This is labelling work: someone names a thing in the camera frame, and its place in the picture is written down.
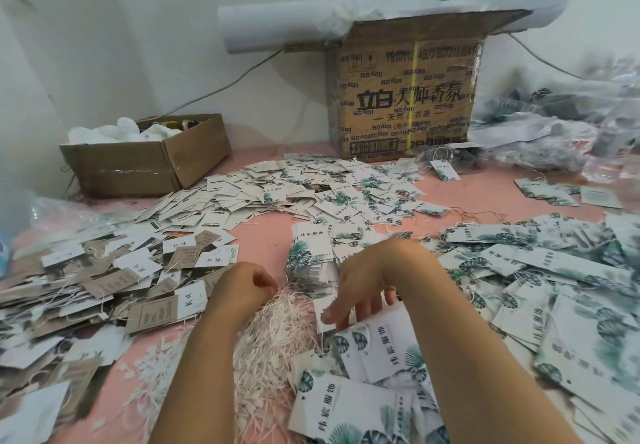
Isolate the person's right hand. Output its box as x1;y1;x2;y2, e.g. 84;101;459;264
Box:
321;237;441;330

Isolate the person's left hand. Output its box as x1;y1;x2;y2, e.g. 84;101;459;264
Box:
207;261;280;325

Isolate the pile of white strings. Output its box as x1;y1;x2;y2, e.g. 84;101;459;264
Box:
125;283;321;444

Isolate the heap of small tags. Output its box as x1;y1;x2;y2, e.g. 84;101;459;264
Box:
125;153;451;230

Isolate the pile of green leaf tags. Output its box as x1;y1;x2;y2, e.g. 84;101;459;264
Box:
285;209;640;444

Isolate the pile of brown white tags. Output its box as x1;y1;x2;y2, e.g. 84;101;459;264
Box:
0;221;241;444

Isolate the person's left forearm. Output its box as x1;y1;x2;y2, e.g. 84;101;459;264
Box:
150;313;266;444

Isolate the person's right forearm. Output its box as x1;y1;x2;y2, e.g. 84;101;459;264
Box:
395;259;581;444

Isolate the small open cardboard box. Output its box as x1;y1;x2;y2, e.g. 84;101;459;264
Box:
60;113;233;199

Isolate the large printed cardboard box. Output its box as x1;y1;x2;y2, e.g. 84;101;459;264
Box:
325;9;531;163

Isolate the clear plastic bag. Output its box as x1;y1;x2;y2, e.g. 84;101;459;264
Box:
25;191;106;245

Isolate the white crumpled material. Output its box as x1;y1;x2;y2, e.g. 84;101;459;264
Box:
66;117;184;145

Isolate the heap of clear plastic bags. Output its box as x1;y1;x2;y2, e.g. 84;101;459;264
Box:
465;53;640;185

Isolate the white roll in plastic wrap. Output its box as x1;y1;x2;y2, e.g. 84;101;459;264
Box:
218;0;571;55

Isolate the black cable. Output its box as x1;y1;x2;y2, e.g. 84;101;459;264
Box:
155;49;284;120

